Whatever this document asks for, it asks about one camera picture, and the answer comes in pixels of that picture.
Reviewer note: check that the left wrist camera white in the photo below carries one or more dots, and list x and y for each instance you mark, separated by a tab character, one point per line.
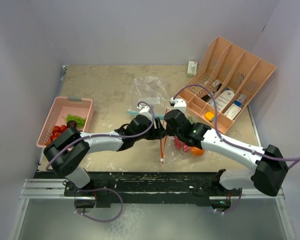
147	111

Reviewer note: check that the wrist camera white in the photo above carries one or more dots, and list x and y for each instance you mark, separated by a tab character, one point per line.
178	104
147	111

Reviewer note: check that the white medicine box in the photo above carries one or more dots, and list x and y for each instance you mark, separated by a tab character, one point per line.
232	111

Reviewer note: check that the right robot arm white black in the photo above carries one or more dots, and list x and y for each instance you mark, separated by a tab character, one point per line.
265	168

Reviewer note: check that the zip bag with fake fruit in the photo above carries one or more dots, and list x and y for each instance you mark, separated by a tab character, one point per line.
152	90

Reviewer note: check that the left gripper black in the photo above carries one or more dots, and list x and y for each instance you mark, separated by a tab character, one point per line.
158	133

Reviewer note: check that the zip bag with orange watermelon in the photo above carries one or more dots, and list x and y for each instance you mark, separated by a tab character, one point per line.
171	149

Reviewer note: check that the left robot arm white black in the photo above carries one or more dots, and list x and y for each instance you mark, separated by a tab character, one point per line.
68	150

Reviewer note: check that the yellow tape measure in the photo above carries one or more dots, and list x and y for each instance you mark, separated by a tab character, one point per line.
209	116

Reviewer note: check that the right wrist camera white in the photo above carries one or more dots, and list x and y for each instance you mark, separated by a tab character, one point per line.
178	104

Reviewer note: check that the orange fake orange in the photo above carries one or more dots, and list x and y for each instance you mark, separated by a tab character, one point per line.
197	152

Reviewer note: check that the dark purple fake plum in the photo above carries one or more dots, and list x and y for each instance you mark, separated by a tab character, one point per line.
71	123

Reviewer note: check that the small white green box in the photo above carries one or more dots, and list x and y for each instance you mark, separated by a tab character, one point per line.
192	68

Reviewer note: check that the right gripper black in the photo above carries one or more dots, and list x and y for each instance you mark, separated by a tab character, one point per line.
169	132

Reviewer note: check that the pink plastic basket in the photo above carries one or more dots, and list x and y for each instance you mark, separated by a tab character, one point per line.
62	108

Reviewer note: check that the orange desk organizer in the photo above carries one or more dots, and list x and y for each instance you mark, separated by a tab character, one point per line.
225	67

